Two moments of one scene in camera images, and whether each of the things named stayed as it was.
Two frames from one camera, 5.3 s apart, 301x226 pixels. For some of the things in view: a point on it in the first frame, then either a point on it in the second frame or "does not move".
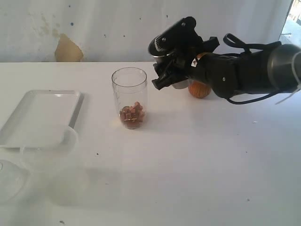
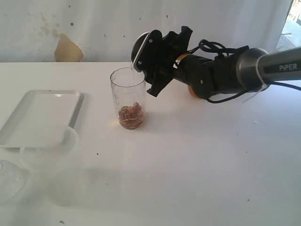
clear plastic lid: (13, 179) does not move
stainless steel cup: (182, 84) to (138, 48)
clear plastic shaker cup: (130, 85) does not move
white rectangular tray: (42, 119) does not move
